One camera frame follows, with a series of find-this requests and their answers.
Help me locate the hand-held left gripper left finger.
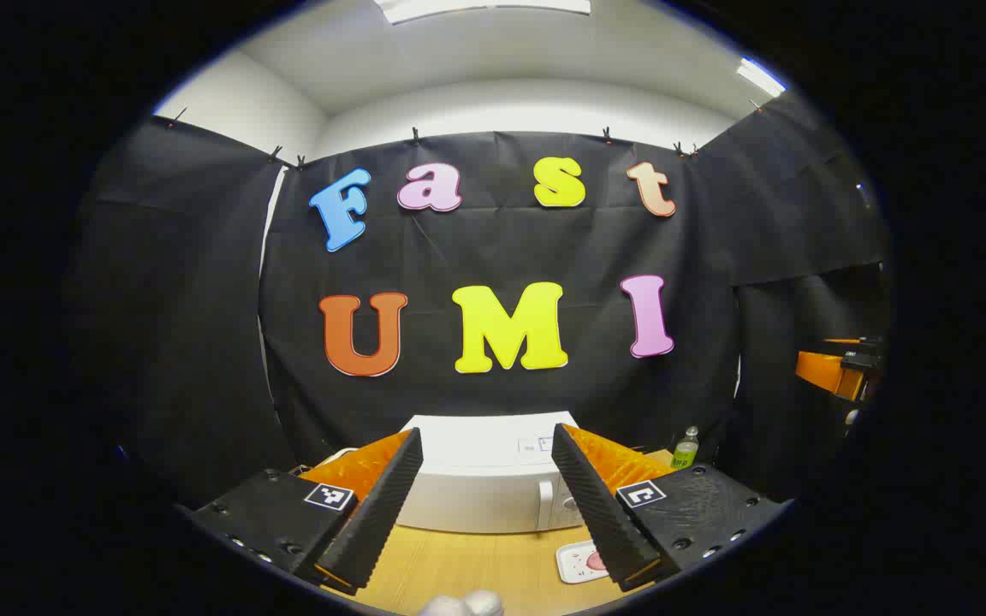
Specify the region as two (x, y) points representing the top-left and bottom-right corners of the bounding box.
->
(187, 426), (425, 597)

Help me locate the white square plate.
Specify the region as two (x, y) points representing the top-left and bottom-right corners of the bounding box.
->
(555, 541), (609, 585)

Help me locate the green label drink bottle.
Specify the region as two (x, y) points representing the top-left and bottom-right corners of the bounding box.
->
(671, 426), (700, 470)

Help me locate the black backdrop cloth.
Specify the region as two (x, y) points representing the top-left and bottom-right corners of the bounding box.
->
(65, 94), (892, 514)

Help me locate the ceiling light panel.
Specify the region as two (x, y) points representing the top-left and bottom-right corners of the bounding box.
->
(373, 0), (592, 25)
(737, 57), (787, 98)

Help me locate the white microwave oven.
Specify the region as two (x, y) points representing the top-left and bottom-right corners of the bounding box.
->
(396, 412), (584, 536)

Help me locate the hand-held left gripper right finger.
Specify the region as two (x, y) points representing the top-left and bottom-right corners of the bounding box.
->
(549, 422), (795, 593)

